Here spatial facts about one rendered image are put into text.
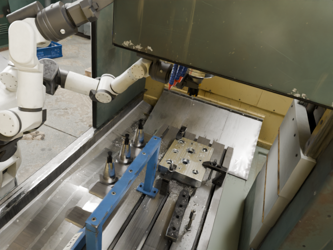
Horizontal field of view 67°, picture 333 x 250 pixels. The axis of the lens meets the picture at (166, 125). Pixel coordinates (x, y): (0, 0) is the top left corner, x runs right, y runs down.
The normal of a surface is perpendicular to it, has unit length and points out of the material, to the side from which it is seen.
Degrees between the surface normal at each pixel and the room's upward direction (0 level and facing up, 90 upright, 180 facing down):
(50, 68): 30
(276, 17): 90
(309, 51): 90
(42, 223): 8
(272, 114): 90
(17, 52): 72
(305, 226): 90
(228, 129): 24
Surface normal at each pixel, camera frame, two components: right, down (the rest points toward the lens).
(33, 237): 0.10, -0.74
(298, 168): -0.36, 0.47
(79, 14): 0.15, 0.58
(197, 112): -0.01, -0.55
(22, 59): 0.01, 0.28
